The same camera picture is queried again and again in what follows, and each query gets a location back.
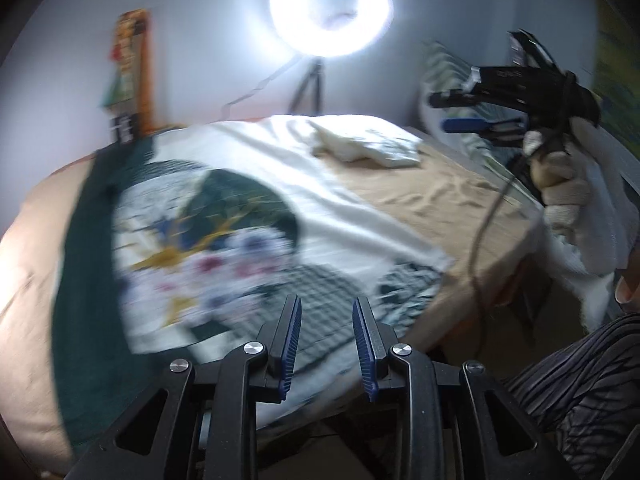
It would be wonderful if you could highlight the white green printed t-shirt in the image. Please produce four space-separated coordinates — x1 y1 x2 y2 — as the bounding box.
52 116 452 455

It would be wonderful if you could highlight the white gloved right hand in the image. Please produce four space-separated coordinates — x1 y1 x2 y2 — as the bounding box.
523 117 639 274

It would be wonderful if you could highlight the green striped white pillow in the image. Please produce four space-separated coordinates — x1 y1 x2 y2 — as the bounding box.
418 40 522 181

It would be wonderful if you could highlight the folded white garment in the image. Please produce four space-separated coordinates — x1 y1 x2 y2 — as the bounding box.
308 115 421 168

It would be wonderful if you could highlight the beige bed cover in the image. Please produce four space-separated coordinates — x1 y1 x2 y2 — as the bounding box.
0 114 547 478

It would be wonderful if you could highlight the striped trouser leg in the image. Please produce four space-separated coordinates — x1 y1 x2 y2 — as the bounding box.
503 313 639 479

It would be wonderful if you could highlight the black ring light tripod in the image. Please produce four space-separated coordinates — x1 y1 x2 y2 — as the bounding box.
288 58 326 116

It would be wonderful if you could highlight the white ring light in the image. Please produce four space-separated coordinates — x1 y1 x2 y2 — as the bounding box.
269 0 394 58

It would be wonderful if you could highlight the ring light power cable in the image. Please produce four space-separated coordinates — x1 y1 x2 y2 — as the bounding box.
221 57 305 120

